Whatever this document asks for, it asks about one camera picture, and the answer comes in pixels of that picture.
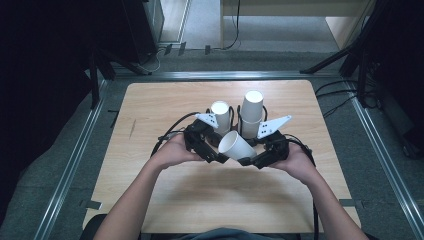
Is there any black cabinet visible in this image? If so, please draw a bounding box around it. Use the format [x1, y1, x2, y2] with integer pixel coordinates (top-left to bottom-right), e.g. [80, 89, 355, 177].
[121, 0, 165, 64]

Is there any black tripod stand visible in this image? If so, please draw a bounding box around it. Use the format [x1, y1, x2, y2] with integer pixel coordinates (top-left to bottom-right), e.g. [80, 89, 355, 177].
[299, 0, 381, 108]

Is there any black metal stand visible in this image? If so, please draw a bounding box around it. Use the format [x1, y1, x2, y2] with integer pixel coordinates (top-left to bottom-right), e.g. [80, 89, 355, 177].
[87, 49, 116, 110]

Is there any hand-held gripper cable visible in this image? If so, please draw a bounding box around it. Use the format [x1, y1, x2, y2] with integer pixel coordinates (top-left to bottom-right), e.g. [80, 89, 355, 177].
[150, 111, 201, 158]
[283, 134, 318, 240]

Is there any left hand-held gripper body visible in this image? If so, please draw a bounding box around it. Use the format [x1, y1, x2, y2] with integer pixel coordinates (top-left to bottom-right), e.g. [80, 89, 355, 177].
[183, 112, 219, 153]

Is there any person's right hand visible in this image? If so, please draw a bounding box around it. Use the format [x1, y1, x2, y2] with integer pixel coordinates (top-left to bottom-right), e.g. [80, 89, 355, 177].
[269, 146, 321, 186]

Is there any aluminium floor rail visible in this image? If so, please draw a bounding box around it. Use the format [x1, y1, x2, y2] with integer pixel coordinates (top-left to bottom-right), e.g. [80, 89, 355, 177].
[113, 70, 344, 82]
[343, 79, 424, 240]
[33, 79, 108, 240]

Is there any dark curtain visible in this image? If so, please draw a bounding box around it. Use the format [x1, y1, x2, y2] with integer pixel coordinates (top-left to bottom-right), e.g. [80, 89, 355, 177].
[0, 0, 101, 221]

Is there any black hanging cable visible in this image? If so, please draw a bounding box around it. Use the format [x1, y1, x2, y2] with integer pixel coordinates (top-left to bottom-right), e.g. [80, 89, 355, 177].
[222, 0, 242, 51]

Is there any grey tape strip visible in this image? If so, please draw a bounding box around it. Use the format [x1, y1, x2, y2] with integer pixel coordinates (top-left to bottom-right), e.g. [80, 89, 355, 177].
[339, 198, 364, 208]
[79, 199, 103, 211]

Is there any black floor cable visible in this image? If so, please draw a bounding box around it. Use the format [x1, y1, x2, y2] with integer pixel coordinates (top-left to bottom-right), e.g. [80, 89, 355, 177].
[314, 79, 358, 96]
[316, 88, 358, 100]
[322, 95, 358, 119]

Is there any white floor cable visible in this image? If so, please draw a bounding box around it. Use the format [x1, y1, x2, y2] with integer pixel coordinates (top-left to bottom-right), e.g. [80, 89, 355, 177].
[138, 46, 167, 75]

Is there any left hand-held gripper cable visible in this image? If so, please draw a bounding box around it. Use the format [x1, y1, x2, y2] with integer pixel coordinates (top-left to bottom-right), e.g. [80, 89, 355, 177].
[150, 111, 201, 158]

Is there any light wooden desk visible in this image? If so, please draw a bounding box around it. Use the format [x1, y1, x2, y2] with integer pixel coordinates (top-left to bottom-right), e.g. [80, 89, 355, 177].
[219, 0, 378, 51]

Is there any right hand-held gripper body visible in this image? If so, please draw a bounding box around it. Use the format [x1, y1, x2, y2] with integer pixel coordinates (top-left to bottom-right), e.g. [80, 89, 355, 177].
[257, 115, 293, 164]

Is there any right hand-held gripper cable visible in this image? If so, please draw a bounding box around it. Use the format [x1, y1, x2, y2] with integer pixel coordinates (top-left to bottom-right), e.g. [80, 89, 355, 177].
[283, 134, 318, 240]

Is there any black wire cup holder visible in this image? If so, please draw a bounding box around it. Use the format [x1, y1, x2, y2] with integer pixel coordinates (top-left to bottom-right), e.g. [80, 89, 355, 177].
[204, 104, 268, 148]

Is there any person's left hand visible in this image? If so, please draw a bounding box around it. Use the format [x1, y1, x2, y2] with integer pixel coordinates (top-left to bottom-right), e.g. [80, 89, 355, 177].
[149, 133, 204, 172]

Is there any white paper cup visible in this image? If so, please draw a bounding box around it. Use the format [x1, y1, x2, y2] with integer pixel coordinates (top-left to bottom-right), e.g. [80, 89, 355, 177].
[218, 130, 258, 161]
[240, 116, 263, 140]
[210, 100, 232, 137]
[240, 90, 264, 124]

